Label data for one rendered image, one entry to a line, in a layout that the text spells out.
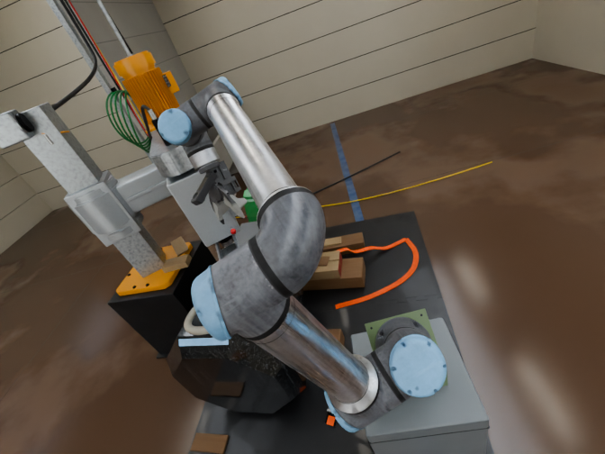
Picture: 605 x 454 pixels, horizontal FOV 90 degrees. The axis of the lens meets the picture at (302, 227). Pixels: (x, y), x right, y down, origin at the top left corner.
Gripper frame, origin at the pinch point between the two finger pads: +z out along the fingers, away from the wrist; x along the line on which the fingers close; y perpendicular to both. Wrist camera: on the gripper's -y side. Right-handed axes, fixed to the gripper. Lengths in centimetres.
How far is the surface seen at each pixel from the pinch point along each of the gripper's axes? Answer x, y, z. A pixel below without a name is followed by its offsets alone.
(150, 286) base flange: 154, -2, 28
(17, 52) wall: 610, 99, -388
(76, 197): 140, -15, -46
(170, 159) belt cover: 51, 14, -34
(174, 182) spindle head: 60, 13, -25
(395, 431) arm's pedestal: -27, 3, 85
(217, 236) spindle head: 70, 24, 10
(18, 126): 118, -23, -87
